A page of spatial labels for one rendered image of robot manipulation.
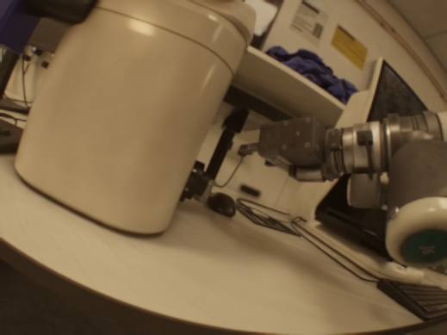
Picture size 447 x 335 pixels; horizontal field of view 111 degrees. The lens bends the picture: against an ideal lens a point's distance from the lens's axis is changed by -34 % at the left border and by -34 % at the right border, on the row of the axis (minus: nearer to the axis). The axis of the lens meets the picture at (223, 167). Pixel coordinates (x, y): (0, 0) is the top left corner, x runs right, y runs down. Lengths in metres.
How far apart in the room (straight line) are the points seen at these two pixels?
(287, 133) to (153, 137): 0.16
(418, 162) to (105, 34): 0.30
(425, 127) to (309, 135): 0.14
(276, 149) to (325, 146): 0.07
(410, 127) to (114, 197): 0.31
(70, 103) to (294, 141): 0.24
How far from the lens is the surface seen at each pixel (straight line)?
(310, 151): 0.27
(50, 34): 0.64
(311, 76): 0.96
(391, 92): 0.78
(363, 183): 0.29
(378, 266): 0.56
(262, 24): 1.05
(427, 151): 0.24
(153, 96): 0.20
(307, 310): 0.24
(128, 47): 0.21
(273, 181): 1.08
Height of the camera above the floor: 0.85
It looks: 1 degrees down
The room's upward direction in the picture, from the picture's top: 24 degrees clockwise
